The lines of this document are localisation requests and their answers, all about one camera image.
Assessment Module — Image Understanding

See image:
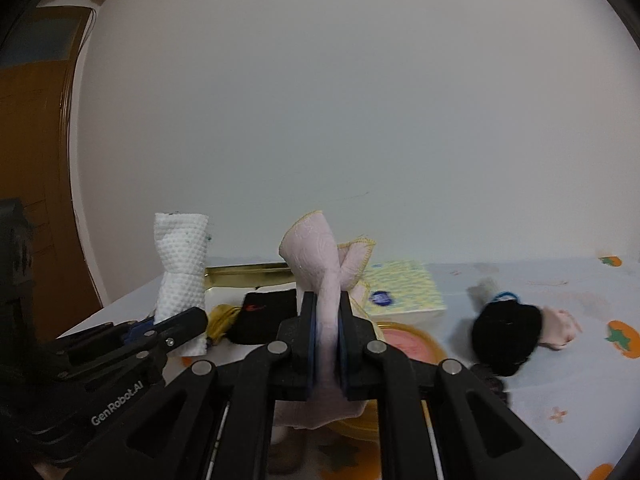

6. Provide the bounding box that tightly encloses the yellow bowl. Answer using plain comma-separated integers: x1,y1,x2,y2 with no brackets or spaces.
327,321,445,443

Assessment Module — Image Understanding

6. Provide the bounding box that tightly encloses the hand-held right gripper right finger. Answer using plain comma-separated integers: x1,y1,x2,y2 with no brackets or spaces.
339,290,583,480

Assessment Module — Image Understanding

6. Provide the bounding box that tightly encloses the pale pink cloth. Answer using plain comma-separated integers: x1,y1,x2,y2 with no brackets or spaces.
537,307,583,351

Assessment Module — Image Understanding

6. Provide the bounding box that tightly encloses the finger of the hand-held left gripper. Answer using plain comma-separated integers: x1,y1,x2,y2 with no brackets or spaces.
70,306,209,386
54,320,152,359

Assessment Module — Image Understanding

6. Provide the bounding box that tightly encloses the white dotted cloth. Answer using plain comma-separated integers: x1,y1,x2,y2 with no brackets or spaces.
152,212,211,358

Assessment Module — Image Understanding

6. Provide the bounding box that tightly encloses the yellow green patterned tissue pack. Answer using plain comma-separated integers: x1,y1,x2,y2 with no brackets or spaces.
357,260,447,322

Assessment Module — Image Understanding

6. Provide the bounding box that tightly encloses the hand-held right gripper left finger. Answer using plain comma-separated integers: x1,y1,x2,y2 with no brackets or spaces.
65,291,321,480

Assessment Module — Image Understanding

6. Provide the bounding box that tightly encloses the black rhinestone cloth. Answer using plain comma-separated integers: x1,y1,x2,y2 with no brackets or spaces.
471,296,543,377

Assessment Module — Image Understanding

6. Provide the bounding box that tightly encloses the pink towel yellow hem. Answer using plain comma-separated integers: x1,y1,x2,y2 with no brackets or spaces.
272,211,377,431

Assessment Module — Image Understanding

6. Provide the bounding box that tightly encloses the black wristband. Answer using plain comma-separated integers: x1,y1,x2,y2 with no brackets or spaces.
229,287,300,346

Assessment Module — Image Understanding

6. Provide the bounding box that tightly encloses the yellow cloth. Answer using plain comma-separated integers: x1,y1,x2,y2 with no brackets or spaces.
206,304,242,347

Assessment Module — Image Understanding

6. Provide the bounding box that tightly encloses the wooden door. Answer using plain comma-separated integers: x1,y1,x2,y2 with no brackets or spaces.
0,2,103,346

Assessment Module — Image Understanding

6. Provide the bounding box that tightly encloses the rectangular gold tin box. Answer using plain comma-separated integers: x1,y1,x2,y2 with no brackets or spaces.
204,261,301,311

